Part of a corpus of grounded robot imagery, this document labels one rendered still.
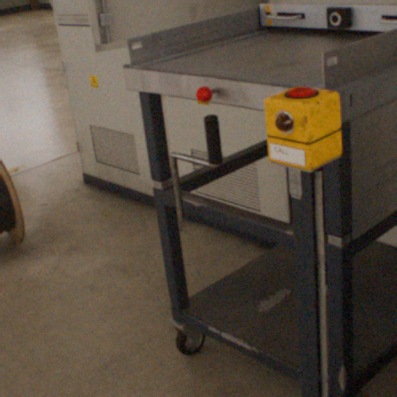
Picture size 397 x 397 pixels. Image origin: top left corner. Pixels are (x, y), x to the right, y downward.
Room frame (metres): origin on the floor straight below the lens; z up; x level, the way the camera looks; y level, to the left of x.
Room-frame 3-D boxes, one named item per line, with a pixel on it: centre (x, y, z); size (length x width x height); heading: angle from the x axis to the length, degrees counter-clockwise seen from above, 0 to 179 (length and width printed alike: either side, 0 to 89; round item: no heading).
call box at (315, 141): (0.89, -0.16, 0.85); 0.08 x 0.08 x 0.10; 41
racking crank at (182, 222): (1.34, 0.00, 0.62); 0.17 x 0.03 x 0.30; 40
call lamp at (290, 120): (0.86, -0.13, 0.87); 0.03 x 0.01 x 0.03; 41
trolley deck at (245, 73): (1.52, -0.31, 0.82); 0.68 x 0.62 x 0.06; 131
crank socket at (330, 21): (1.59, -0.39, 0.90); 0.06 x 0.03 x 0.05; 41
